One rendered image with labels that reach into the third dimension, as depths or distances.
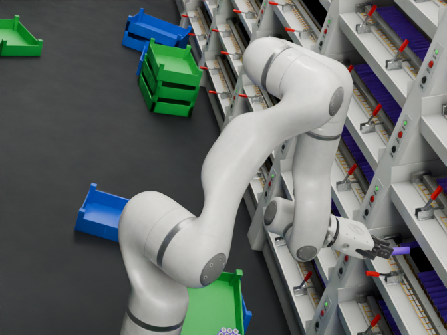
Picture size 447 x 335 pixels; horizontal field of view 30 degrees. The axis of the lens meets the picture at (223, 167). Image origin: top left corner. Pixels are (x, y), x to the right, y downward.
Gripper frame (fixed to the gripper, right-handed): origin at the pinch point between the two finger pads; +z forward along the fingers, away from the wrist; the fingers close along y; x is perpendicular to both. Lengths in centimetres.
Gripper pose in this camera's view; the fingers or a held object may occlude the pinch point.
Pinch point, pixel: (382, 248)
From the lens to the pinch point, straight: 208.8
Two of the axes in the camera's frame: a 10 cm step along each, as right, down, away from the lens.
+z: 8.9, 2.9, 3.5
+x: -4.3, 8.1, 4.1
